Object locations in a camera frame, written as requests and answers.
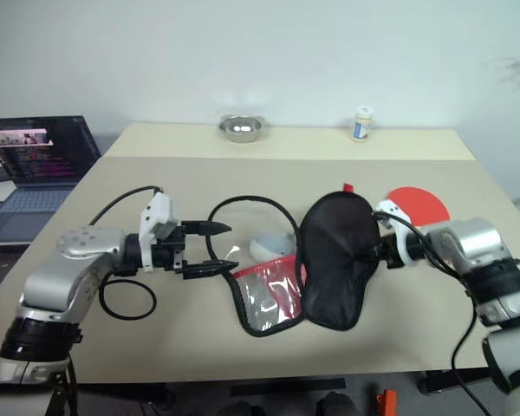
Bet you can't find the stainless steel bowl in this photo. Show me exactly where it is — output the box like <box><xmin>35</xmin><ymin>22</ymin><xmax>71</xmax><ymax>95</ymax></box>
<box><xmin>218</xmin><ymin>114</ymin><xmax>267</xmax><ymax>144</ymax></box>

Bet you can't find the red table tennis paddle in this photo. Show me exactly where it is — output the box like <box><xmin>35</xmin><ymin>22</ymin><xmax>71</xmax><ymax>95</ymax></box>
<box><xmin>387</xmin><ymin>186</ymin><xmax>452</xmax><ymax>227</ymax></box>

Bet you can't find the black paddle case with zipper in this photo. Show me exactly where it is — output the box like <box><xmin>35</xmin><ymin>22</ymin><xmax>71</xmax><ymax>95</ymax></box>
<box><xmin>207</xmin><ymin>183</ymin><xmax>380</xmax><ymax>338</ymax></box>

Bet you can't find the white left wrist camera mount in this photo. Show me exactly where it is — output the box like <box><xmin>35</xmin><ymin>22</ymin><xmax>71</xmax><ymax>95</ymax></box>
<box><xmin>139</xmin><ymin>192</ymin><xmax>184</xmax><ymax>273</ymax></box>

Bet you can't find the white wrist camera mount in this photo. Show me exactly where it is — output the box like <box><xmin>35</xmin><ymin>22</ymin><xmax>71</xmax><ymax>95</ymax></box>
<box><xmin>375</xmin><ymin>199</ymin><xmax>418</xmax><ymax>266</ymax></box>
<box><xmin>139</xmin><ymin>192</ymin><xmax>184</xmax><ymax>273</ymax></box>

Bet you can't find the black table foot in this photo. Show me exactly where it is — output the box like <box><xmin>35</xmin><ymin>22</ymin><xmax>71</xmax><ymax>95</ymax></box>
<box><xmin>418</xmin><ymin>369</ymin><xmax>491</xmax><ymax>394</ymax></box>

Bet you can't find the black table frame bar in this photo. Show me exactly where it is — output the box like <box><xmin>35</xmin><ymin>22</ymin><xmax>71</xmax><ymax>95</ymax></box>
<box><xmin>230</xmin><ymin>377</ymin><xmax>347</xmax><ymax>397</ymax></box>

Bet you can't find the orange plastic object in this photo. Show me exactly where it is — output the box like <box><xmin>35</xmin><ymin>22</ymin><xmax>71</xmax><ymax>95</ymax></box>
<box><xmin>375</xmin><ymin>388</ymin><xmax>396</xmax><ymax>416</ymax></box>

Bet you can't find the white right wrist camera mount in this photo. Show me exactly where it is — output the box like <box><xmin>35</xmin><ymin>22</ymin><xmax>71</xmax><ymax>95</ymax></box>
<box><xmin>375</xmin><ymin>199</ymin><xmax>418</xmax><ymax>266</ymax></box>

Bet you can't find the open grey laptop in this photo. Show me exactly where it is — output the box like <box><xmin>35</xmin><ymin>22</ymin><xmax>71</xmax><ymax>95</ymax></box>
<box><xmin>0</xmin><ymin>114</ymin><xmax>102</xmax><ymax>244</ymax></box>

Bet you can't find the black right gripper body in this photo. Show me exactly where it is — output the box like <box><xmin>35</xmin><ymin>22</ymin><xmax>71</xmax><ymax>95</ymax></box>
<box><xmin>377</xmin><ymin>231</ymin><xmax>402</xmax><ymax>270</ymax></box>

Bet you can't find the small white lidded bottle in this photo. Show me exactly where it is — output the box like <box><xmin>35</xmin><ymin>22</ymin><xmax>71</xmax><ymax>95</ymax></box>
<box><xmin>351</xmin><ymin>105</ymin><xmax>374</xmax><ymax>142</ymax></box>

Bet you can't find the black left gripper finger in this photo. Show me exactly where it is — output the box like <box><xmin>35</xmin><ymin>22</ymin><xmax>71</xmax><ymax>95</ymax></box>
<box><xmin>181</xmin><ymin>220</ymin><xmax>233</xmax><ymax>237</ymax></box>
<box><xmin>181</xmin><ymin>260</ymin><xmax>240</xmax><ymax>281</ymax></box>

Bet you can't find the white and blue rounded object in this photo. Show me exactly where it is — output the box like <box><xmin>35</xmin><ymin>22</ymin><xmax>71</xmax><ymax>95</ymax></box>
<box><xmin>248</xmin><ymin>233</ymin><xmax>295</xmax><ymax>262</ymax></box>

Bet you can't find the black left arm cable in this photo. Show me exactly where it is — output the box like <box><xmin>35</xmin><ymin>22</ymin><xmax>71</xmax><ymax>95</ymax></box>
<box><xmin>88</xmin><ymin>185</ymin><xmax>164</xmax><ymax>321</ymax></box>

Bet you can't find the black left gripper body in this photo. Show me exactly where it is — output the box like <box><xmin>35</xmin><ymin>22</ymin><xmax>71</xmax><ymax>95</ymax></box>
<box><xmin>150</xmin><ymin>219</ymin><xmax>191</xmax><ymax>275</ymax></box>

